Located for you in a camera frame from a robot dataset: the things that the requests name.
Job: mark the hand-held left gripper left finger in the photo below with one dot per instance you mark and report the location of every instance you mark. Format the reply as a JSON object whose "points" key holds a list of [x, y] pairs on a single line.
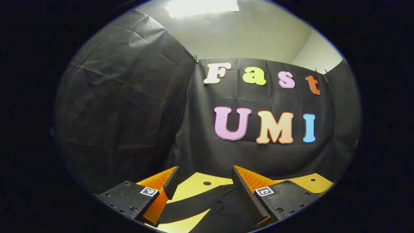
{"points": [[171, 183]]}

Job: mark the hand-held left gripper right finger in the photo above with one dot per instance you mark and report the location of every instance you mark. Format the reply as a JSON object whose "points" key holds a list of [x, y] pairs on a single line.
{"points": [[245, 194]]}

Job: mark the black button shirt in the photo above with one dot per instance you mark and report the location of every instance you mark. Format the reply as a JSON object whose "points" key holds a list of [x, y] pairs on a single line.
{"points": [[223, 210]]}

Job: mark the black backdrop cloth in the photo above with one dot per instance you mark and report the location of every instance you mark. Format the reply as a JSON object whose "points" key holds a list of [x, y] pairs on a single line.
{"points": [[129, 113]]}

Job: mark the ceiling light panel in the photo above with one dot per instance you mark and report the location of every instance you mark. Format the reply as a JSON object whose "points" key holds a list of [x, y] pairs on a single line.
{"points": [[200, 7]]}

